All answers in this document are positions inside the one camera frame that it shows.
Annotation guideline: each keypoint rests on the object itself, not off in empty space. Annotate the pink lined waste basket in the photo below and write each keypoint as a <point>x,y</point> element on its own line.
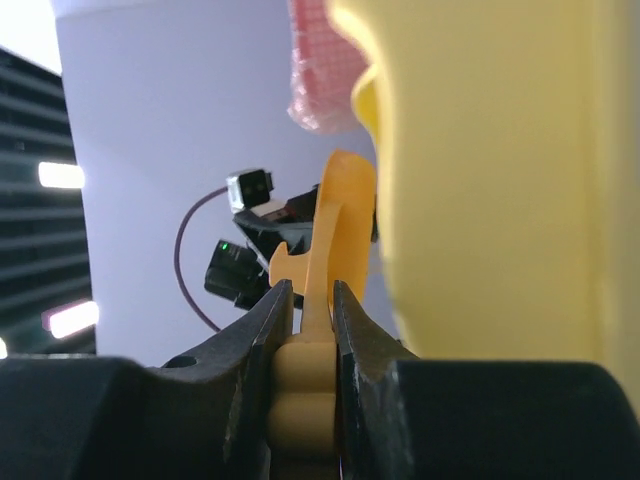
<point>324,69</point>

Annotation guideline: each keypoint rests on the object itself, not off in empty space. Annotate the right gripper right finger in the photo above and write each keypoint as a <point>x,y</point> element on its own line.
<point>408,418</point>

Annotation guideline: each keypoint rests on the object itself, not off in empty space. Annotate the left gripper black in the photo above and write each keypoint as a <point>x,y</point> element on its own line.
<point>240,272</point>

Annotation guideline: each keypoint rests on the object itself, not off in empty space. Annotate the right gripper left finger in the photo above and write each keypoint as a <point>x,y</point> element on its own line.
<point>200,416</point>

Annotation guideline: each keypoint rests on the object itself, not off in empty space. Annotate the orange litter scoop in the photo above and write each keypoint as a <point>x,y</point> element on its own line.
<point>301,422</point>

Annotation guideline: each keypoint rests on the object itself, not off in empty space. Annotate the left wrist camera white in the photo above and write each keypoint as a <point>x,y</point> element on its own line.
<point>250,189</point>

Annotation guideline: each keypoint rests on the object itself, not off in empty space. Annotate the yellow litter box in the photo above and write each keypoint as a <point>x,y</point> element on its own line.
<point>508,199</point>

